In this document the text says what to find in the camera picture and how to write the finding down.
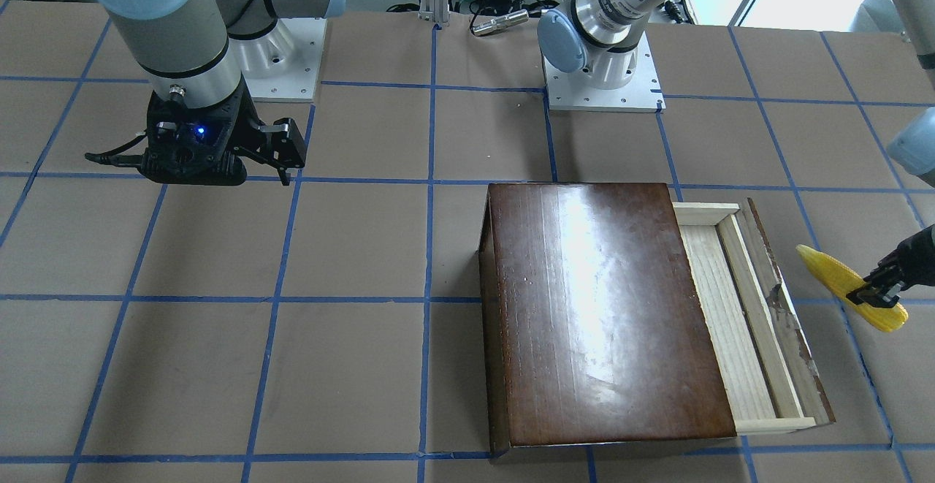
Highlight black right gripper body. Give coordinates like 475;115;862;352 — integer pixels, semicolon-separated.
137;80;258;186

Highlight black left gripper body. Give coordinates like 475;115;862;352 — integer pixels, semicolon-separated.
896;224;934;291

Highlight yellow corn cob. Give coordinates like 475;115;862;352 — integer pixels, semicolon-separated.
795;244;909;332

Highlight wooden drawer with white handle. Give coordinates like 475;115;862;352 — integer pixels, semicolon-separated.
674;199;836;436

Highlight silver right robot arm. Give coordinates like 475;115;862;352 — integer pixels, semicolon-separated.
85;0;346;186

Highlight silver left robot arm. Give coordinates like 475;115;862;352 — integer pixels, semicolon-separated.
548;0;933;303

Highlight dark wooden drawer cabinet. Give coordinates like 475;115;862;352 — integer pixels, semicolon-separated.
478;183;739;463

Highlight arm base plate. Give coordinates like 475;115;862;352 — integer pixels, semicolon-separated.
230;19;328;103
544;34;667;113

